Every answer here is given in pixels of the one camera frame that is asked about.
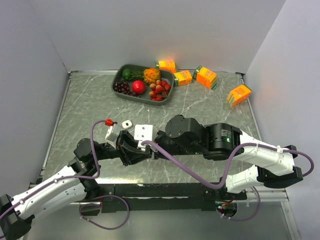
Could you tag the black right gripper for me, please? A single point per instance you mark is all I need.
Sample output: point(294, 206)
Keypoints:
point(160, 134)

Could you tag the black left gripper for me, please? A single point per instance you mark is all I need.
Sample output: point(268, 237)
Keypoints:
point(128, 155)

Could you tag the white square charging case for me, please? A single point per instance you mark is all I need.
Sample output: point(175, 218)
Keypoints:
point(127, 124)

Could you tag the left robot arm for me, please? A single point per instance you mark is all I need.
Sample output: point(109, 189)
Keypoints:
point(75, 182)

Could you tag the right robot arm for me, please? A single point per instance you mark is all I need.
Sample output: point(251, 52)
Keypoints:
point(249, 161)

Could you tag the dark purple grapes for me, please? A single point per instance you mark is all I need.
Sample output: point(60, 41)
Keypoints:
point(123, 87)

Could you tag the red pomegranate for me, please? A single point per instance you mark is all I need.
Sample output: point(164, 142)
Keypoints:
point(138, 87)

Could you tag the orange box middle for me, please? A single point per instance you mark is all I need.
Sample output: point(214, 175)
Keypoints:
point(182, 78)

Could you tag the orange striped sponge box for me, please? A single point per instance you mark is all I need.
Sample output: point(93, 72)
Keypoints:
point(238, 95)

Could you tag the orange sponge box near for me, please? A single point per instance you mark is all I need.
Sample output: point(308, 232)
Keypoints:
point(205, 76)

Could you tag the green pepper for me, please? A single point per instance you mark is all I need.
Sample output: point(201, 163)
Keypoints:
point(127, 74)

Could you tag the dark grey fruit tray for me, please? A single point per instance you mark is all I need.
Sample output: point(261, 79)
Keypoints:
point(137, 75)

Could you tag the orange pineapple toy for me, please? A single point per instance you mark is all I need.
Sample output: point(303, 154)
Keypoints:
point(151, 75)

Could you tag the orange box back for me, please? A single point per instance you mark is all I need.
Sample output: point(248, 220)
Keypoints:
point(167, 66)

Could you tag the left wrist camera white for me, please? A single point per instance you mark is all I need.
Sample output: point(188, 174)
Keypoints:
point(112, 133)

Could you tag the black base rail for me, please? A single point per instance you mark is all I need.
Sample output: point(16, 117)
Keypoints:
point(161, 196)

